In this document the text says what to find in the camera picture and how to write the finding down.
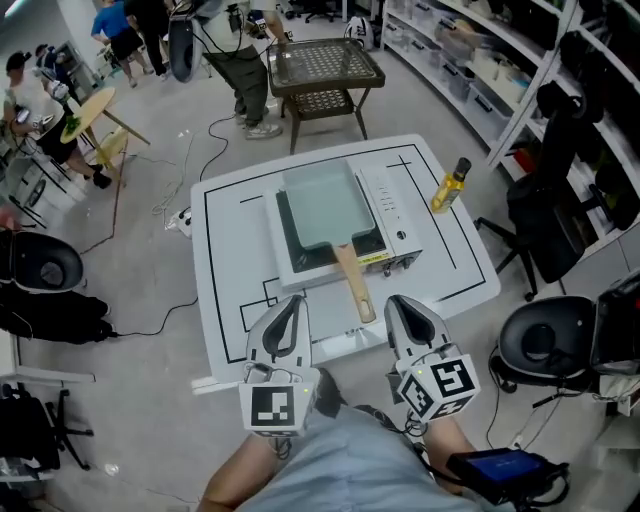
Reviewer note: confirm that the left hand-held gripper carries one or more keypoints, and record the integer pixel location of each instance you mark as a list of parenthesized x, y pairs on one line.
[(272, 405)]

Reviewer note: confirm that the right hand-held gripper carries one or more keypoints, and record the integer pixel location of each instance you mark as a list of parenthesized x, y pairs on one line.
[(450, 385)]

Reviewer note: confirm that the pale green square pan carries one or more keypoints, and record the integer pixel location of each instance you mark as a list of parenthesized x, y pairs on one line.
[(325, 200)]

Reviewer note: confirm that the person's right forearm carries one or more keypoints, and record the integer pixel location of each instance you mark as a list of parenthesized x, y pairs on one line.
[(450, 445)]

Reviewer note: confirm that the person's left forearm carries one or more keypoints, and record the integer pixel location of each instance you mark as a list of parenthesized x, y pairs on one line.
[(235, 480)]

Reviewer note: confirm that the person's black shoe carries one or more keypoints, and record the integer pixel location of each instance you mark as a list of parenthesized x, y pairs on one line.
[(330, 395)]

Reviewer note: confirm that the black oval shell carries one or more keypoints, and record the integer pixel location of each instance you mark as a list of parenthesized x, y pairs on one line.
[(182, 50), (30, 260), (525, 325)]

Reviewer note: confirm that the person's light blue clothing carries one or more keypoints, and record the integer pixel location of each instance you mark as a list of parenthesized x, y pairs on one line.
[(350, 470)]

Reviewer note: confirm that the yellow oil bottle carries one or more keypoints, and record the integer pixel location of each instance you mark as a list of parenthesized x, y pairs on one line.
[(446, 192)]

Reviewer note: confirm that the white power strip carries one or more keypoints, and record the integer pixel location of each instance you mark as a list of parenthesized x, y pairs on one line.
[(182, 222)]

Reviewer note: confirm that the black blue-screen device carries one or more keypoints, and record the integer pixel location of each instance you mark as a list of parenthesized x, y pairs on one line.
[(505, 467)]

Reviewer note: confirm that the black office chair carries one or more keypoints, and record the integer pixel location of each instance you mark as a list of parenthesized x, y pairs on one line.
[(550, 225), (25, 430)]

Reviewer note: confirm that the black open case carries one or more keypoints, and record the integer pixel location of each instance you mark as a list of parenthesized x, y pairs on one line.
[(617, 325)]

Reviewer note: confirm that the red box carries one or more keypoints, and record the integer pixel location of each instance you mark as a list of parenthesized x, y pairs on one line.
[(526, 160)]

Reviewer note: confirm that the stack of clear storage bins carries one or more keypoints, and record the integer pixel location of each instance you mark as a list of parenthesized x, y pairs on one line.
[(480, 107)]

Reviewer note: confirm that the white metal shelf rack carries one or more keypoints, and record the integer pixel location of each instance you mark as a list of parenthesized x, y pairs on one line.
[(510, 42), (525, 100)]

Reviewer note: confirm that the dark wicker table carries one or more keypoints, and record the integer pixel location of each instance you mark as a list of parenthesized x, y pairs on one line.
[(325, 65)]

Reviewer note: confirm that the black metal cart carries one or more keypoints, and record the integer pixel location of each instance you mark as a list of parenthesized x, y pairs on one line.
[(35, 192)]

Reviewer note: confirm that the round wooden table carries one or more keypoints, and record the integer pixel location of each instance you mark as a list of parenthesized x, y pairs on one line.
[(95, 107)]

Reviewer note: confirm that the pink cloth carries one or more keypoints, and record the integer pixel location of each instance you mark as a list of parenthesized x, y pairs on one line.
[(7, 217)]

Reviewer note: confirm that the green plant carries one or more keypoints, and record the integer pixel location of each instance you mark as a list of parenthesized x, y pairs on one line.
[(73, 125)]

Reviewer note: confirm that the white patterned bag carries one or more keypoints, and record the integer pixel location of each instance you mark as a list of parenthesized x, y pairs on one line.
[(359, 32)]

